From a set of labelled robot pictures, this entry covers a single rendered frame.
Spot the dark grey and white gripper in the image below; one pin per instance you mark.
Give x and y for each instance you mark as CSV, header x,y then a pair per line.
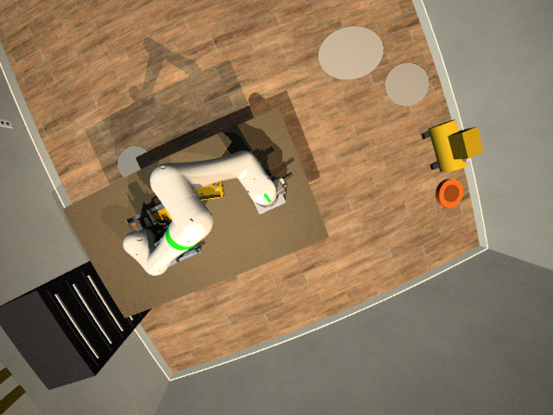
x,y
160,226

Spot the grey shelf rack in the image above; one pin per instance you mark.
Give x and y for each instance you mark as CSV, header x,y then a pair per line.
x,y
162,214

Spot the dark grey tool case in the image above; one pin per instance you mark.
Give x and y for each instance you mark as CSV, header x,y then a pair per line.
x,y
140,223

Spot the yellow bin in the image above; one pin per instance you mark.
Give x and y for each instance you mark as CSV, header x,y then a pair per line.
x,y
209,191

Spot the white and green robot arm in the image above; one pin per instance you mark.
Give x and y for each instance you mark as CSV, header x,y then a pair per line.
x,y
174,185

